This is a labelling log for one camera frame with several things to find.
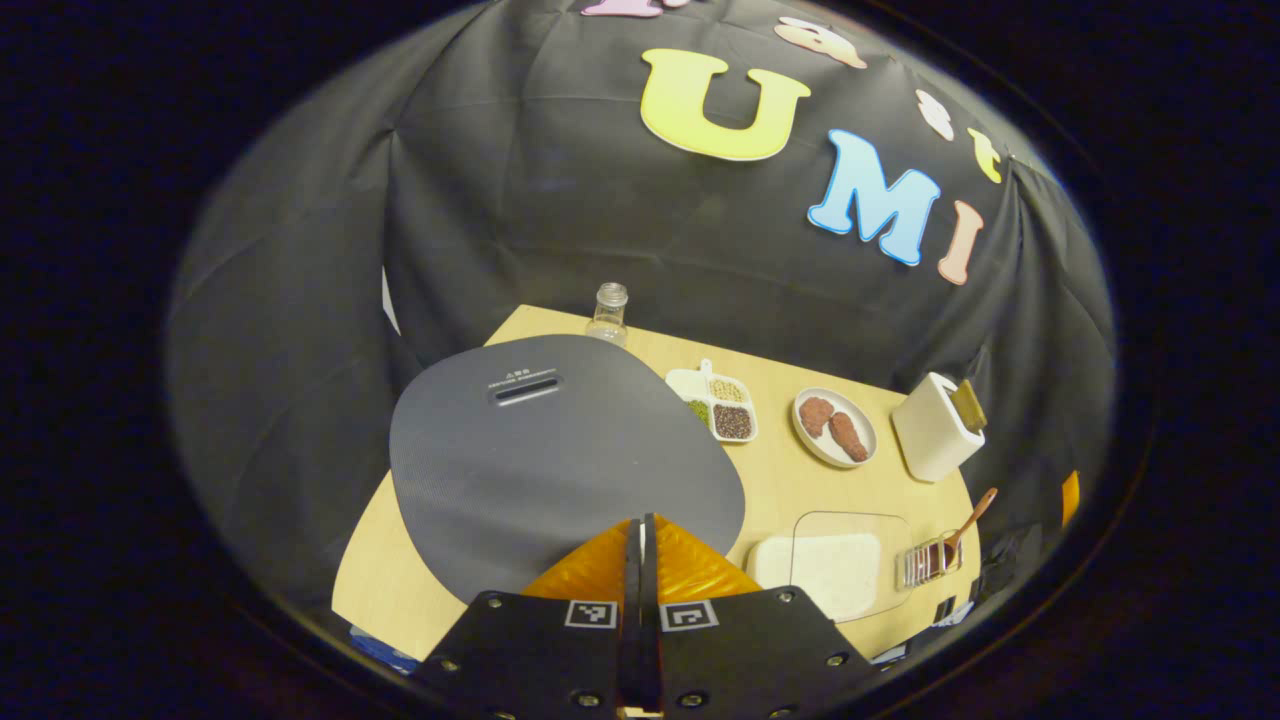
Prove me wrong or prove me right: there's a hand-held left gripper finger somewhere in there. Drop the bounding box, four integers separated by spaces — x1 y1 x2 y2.
645 513 881 720
415 513 646 720

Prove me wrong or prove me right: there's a brown wooden spoon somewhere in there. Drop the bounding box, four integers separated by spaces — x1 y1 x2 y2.
925 487 999 576

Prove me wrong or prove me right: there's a dark grey rice cooker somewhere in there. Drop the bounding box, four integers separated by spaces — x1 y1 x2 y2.
388 334 747 606

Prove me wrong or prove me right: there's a white utensil holder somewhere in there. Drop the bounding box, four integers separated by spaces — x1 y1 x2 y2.
891 372 989 483

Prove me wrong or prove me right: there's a dark cloth pile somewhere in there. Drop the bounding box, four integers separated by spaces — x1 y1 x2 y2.
975 522 1046 606

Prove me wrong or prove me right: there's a clear glass dish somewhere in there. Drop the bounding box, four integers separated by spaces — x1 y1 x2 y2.
745 511 916 623

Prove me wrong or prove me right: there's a white divided bean dish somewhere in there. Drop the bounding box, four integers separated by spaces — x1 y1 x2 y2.
665 358 759 444

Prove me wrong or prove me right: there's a white round plate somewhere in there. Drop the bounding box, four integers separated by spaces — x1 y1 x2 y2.
791 387 879 469

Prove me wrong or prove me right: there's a blue object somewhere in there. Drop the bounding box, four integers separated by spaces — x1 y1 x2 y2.
350 625 421 673

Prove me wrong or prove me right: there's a small glass bottle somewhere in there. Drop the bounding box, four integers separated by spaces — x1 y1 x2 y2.
586 282 630 348

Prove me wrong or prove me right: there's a black backdrop cloth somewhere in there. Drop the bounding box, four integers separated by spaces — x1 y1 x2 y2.
165 0 1116 606

